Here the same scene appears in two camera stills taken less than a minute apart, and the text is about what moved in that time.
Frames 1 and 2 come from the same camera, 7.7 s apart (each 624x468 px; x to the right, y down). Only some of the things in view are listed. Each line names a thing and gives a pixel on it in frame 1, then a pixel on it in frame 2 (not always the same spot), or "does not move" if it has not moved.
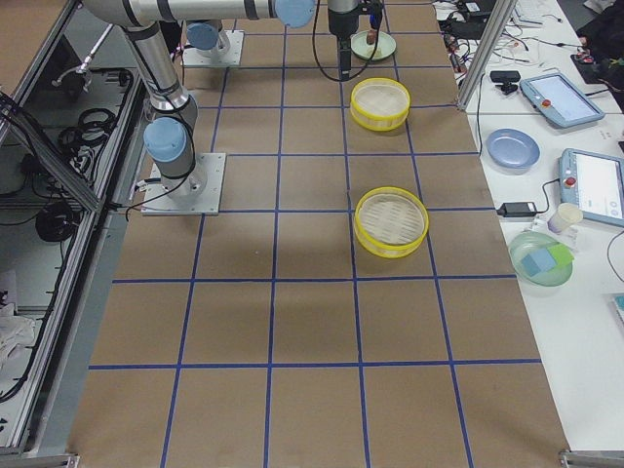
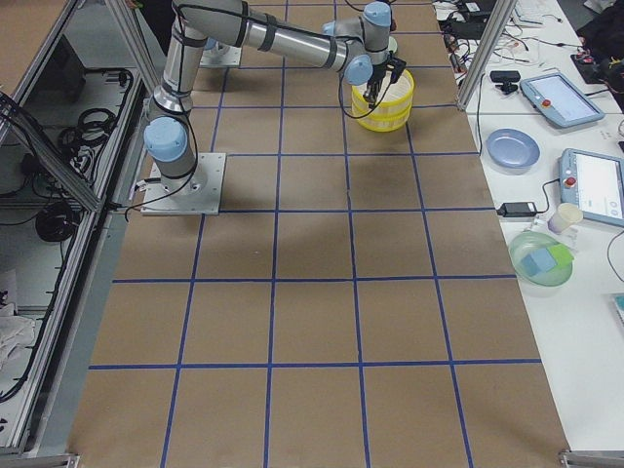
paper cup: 568,214 does not move
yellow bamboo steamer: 391,222 to 398,99
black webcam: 507,78 does not move
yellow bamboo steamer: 379,104 does not move
